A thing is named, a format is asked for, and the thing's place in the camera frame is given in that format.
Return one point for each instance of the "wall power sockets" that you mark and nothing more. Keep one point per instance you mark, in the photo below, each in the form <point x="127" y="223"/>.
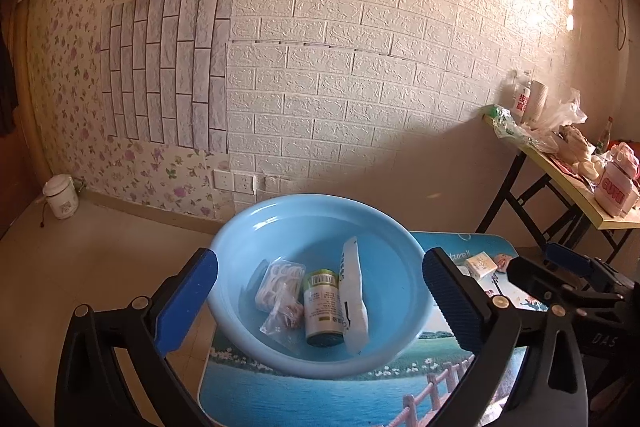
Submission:
<point x="245" y="182"/>

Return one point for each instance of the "pink white wipes package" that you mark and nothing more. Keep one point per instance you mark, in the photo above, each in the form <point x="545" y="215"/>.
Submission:
<point x="617" y="190"/>

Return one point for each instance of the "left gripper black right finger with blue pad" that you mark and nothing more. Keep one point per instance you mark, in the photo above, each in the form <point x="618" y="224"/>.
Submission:
<point x="550" y="389"/>

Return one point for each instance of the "small tissue pack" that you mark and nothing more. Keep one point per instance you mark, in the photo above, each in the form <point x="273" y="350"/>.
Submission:
<point x="480" y="265"/>

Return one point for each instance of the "yellow folding side table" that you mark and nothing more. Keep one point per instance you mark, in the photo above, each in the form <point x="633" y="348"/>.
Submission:
<point x="581" y="214"/>

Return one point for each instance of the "white packet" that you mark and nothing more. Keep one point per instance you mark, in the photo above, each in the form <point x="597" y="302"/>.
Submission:
<point x="354" y="310"/>

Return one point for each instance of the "green plastic wrapper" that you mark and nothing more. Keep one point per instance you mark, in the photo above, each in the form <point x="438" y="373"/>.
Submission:
<point x="507" y="129"/>

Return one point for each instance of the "clear plastic snack bag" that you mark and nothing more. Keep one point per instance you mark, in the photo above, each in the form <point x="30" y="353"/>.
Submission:
<point x="285" y="320"/>

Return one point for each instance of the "clear box of floss picks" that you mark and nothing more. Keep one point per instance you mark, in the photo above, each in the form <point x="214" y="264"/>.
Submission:
<point x="281" y="275"/>

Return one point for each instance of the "light blue plastic basin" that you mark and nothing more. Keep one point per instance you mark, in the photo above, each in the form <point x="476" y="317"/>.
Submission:
<point x="311" y="229"/>

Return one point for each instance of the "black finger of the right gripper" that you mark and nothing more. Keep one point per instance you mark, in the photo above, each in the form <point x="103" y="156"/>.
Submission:
<point x="559" y="275"/>

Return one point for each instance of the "white bottle red label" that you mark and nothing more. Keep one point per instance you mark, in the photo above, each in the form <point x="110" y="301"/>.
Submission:
<point x="521" y="95"/>

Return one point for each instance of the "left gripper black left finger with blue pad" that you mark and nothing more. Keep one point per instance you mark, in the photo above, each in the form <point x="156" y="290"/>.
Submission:
<point x="91" y="389"/>

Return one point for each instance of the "white rice cooker on floor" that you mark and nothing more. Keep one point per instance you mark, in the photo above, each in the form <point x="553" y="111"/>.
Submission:
<point x="61" y="196"/>

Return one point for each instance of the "green white cylindrical bottle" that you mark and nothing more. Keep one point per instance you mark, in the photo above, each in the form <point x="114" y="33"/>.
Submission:
<point x="323" y="316"/>

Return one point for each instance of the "small tan round toy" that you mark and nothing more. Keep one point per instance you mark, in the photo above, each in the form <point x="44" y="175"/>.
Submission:
<point x="502" y="261"/>

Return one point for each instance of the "bag of bread buns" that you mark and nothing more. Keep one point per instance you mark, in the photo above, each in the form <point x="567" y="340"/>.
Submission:
<point x="561" y="121"/>

